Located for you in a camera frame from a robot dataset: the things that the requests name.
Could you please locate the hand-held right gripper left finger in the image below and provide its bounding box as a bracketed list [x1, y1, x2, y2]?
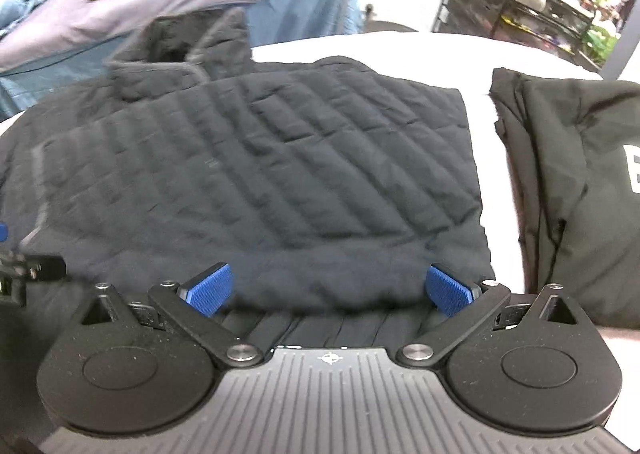
[80, 262, 264, 368]

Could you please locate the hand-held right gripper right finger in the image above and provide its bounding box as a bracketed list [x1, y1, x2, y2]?
[396, 263, 584, 367]

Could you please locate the black quilted jacket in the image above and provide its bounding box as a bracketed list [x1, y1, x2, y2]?
[0, 8, 497, 353]

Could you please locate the black garment with white print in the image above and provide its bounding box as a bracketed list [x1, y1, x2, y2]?
[489, 66, 640, 331]

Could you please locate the grey pillow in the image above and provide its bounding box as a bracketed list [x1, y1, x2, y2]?
[0, 0, 273, 70]

